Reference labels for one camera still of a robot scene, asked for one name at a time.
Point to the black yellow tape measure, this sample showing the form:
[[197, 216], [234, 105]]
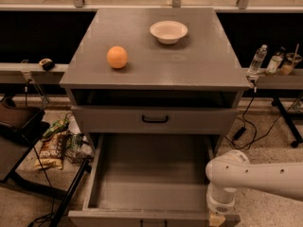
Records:
[[47, 64]]

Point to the plastic cup with straw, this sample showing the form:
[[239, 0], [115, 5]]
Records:
[[292, 59]]

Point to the small glass bottle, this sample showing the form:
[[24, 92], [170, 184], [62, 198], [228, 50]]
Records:
[[275, 61]]

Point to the orange ball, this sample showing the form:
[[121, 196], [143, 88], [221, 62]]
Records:
[[117, 57]]

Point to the clear water bottle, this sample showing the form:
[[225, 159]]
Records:
[[257, 60]]

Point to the white bowl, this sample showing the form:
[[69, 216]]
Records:
[[168, 32]]

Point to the green snack bag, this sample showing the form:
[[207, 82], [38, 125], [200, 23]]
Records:
[[58, 126]]

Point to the black cart stand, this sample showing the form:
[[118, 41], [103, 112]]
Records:
[[23, 128]]

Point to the grey drawer cabinet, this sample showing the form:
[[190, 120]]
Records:
[[200, 71]]

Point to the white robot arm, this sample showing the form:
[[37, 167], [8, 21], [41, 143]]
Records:
[[232, 170]]

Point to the grey top drawer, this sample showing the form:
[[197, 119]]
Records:
[[154, 119]]

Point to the cream foam gripper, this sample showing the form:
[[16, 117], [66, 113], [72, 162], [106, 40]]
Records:
[[220, 207]]

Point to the brown snack bag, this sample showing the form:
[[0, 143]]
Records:
[[52, 151]]

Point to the grey drawer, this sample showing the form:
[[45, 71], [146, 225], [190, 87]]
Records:
[[154, 119], [147, 180]]

